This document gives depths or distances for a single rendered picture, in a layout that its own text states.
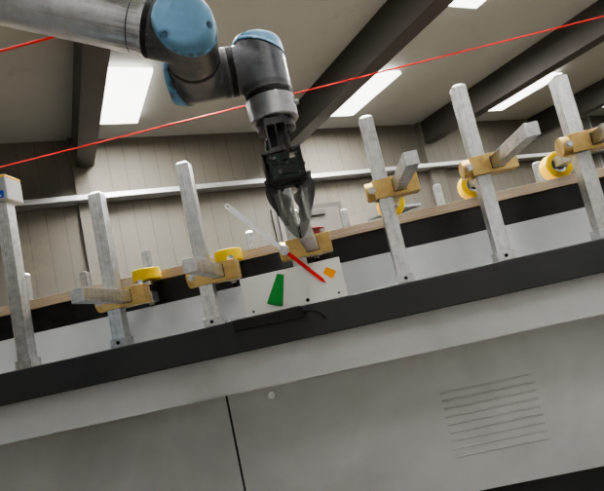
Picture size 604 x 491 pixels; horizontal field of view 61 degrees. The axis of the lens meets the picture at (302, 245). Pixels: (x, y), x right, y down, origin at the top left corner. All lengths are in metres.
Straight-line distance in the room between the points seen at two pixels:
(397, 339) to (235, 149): 6.25
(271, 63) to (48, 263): 5.81
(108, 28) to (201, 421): 1.11
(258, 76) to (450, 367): 0.98
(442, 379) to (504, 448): 0.24
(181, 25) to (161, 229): 6.02
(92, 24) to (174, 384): 0.88
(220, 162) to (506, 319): 6.18
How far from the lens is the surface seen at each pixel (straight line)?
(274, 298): 1.30
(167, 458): 1.66
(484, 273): 1.31
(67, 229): 6.69
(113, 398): 1.46
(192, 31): 0.83
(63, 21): 0.90
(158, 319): 1.61
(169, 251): 6.74
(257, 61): 0.96
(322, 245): 1.29
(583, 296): 1.43
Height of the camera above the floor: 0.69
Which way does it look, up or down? 7 degrees up
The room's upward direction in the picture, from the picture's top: 13 degrees counter-clockwise
